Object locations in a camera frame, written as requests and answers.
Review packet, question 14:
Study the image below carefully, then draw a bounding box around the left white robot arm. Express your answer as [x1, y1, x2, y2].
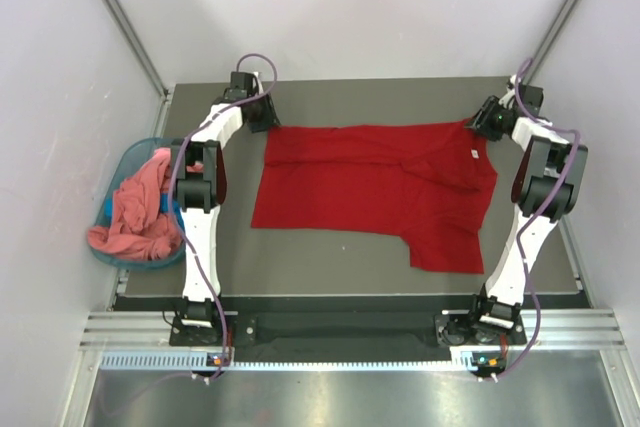
[170, 70, 279, 307]

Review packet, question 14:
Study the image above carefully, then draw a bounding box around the slotted cable duct rail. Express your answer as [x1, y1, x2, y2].
[99, 350, 499, 373]

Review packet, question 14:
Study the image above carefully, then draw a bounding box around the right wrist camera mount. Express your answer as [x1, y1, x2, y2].
[505, 73, 522, 99]

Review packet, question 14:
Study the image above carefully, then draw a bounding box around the red t shirt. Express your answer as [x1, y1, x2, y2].
[251, 121, 497, 274]

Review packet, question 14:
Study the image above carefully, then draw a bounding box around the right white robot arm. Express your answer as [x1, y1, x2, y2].
[466, 78, 588, 343]

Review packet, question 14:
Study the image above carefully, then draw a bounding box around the teal mesh laundry basket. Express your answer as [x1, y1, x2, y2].
[89, 137, 185, 271]

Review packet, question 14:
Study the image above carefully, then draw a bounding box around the pink t shirt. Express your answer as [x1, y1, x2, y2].
[87, 147, 182, 262]

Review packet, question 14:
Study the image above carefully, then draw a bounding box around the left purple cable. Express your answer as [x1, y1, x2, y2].
[167, 52, 279, 381]

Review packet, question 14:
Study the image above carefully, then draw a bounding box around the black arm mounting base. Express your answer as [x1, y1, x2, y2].
[163, 295, 525, 361]

